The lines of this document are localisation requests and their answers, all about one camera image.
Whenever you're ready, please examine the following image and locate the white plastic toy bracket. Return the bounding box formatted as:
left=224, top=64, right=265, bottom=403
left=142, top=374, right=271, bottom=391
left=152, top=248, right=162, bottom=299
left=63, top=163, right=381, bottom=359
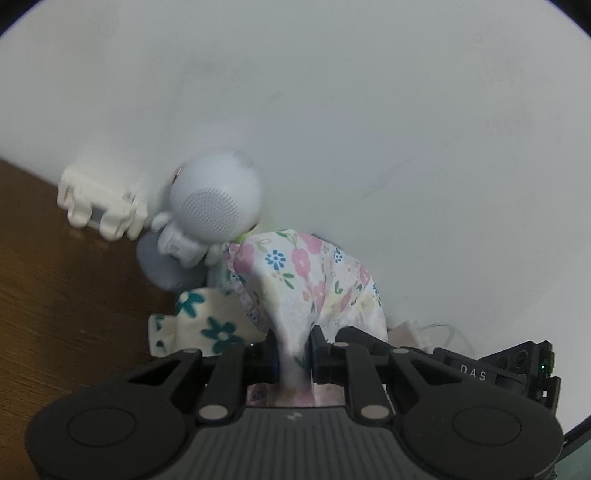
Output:
left=56, top=167, right=149, bottom=241

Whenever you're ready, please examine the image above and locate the white charger with cable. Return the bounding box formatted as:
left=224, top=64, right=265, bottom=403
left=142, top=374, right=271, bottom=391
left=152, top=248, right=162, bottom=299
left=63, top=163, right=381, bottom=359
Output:
left=387, top=319, right=476, bottom=358

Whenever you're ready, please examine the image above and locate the white robot-shaped speaker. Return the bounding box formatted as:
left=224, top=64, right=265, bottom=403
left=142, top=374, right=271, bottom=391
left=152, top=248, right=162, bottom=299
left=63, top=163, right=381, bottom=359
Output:
left=150, top=150, right=264, bottom=268

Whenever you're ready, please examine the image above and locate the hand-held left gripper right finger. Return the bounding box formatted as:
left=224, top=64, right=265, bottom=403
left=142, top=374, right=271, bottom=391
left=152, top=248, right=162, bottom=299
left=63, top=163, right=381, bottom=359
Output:
left=307, top=325, right=463, bottom=422

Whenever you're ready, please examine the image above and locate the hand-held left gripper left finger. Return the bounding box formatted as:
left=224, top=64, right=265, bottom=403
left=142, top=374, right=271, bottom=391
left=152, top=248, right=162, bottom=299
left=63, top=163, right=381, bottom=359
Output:
left=126, top=344, right=280, bottom=425

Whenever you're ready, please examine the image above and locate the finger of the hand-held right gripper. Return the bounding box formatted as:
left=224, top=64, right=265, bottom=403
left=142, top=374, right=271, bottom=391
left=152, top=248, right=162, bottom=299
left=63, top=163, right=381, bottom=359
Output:
left=332, top=325, right=394, bottom=354

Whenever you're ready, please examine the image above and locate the cream teal floral cloth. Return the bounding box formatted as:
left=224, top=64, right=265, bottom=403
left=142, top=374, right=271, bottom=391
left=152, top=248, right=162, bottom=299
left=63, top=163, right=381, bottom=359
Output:
left=148, top=286, right=266, bottom=358

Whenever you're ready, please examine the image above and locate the pink floral garment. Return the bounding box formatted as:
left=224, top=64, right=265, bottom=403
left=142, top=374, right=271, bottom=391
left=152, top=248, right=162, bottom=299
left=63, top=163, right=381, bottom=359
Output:
left=224, top=228, right=389, bottom=407

